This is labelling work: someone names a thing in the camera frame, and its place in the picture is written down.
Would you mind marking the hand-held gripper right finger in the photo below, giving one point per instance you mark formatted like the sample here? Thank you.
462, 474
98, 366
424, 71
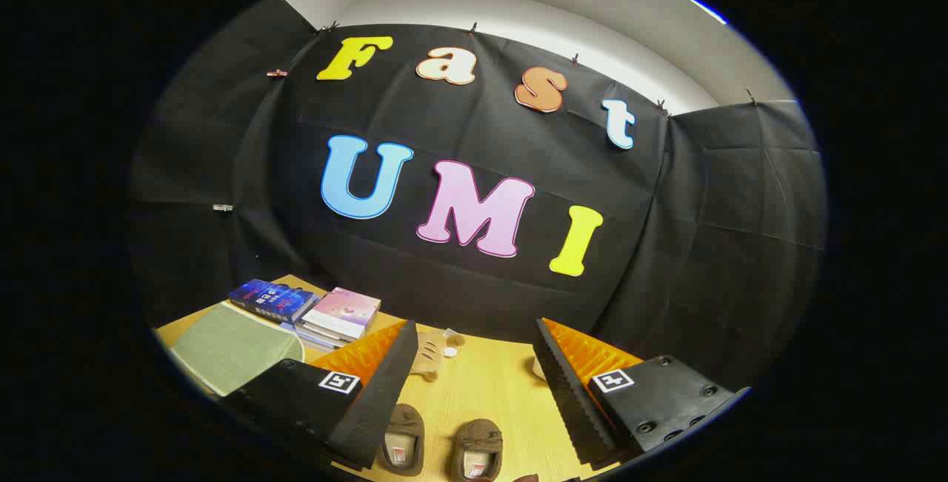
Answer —
570, 400

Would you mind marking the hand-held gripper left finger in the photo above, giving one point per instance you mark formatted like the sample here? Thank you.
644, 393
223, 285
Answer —
378, 408

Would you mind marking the brown fuzzy shoe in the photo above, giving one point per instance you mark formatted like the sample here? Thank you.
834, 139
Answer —
478, 434
404, 423

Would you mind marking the green fabric storage box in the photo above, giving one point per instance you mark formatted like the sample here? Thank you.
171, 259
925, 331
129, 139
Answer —
229, 349

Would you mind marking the white plush toy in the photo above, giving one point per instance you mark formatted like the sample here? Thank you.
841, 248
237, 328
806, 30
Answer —
538, 368

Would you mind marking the brown striped plush toy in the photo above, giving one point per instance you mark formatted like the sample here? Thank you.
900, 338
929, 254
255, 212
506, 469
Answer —
428, 356

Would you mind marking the pale blue book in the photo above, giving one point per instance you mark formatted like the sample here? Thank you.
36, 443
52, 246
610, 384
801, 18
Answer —
311, 343

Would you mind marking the pink cover book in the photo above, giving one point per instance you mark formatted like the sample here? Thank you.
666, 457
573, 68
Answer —
344, 308

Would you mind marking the dark blue book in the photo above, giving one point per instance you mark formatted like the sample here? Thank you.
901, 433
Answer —
270, 299

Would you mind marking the black backdrop cloth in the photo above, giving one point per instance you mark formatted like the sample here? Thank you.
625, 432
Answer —
474, 149

